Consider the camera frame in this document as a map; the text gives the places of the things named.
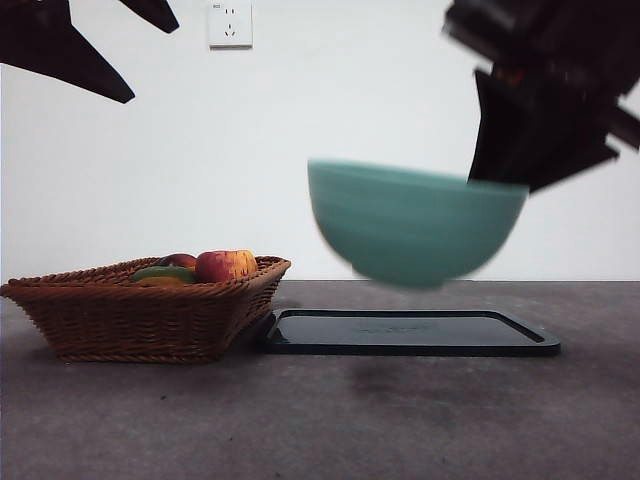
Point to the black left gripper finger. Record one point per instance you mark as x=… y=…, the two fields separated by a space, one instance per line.
x=45 y=50
x=155 y=12

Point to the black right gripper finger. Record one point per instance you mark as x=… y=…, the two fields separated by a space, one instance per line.
x=505 y=135
x=575 y=160

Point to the teal ribbed bowl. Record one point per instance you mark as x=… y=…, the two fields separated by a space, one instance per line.
x=415 y=230

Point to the orange brown fruit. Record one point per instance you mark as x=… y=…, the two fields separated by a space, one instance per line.
x=160 y=281

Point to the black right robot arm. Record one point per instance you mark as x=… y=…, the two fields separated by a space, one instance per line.
x=575 y=45

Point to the black rectangular tray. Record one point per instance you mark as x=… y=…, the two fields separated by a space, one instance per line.
x=400 y=335

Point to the dark red fruit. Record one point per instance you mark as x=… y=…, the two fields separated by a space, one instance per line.
x=180 y=261

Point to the green fruit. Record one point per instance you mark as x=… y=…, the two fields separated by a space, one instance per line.
x=162 y=272

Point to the red and yellow apple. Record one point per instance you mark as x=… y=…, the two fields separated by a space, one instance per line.
x=222 y=267

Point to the brown wicker basket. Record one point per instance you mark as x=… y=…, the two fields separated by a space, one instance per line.
x=140 y=320

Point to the white wall power socket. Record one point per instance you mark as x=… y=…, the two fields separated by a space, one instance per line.
x=231 y=25

